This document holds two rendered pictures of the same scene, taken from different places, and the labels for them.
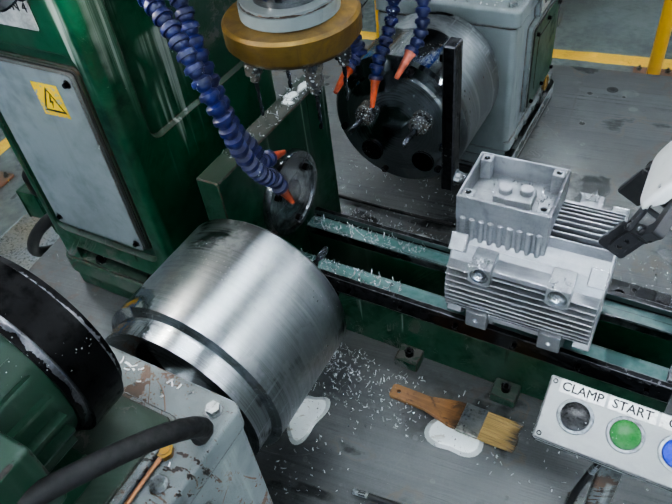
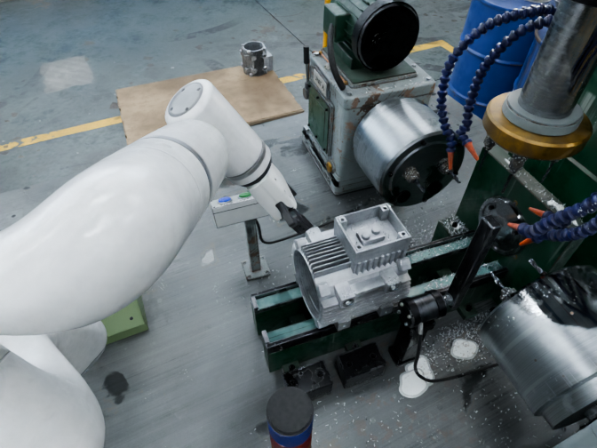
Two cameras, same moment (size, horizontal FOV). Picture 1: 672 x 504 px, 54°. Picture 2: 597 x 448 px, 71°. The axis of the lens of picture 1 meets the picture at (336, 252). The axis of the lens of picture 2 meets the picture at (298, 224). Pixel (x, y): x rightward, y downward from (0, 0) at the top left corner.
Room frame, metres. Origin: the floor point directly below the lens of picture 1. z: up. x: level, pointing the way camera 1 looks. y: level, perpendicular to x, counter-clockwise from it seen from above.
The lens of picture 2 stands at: (0.86, -0.77, 1.76)
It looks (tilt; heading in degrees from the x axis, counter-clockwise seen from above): 47 degrees down; 126
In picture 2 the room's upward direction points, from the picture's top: straight up
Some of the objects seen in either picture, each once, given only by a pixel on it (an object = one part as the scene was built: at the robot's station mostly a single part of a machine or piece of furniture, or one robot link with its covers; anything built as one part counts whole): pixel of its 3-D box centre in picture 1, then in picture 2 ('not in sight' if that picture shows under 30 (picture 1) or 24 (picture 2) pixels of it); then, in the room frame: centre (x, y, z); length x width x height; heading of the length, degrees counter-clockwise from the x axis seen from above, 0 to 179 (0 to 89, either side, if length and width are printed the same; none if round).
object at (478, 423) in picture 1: (452, 413); not in sight; (0.53, -0.14, 0.80); 0.21 x 0.05 x 0.01; 56
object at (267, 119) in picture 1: (265, 203); (515, 231); (0.89, 0.11, 0.97); 0.30 x 0.11 x 0.34; 146
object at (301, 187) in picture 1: (292, 193); (500, 227); (0.85, 0.06, 1.02); 0.15 x 0.02 x 0.15; 146
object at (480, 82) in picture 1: (425, 87); (580, 358); (1.07, -0.21, 1.04); 0.41 x 0.25 x 0.25; 146
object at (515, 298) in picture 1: (534, 261); (348, 271); (0.62, -0.27, 1.02); 0.20 x 0.19 x 0.19; 57
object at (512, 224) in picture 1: (511, 203); (370, 238); (0.65, -0.24, 1.11); 0.12 x 0.11 x 0.07; 57
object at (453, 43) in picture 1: (452, 120); (468, 267); (0.84, -0.20, 1.12); 0.04 x 0.03 x 0.26; 56
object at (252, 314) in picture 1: (205, 366); (397, 141); (0.51, 0.18, 1.04); 0.37 x 0.25 x 0.25; 146
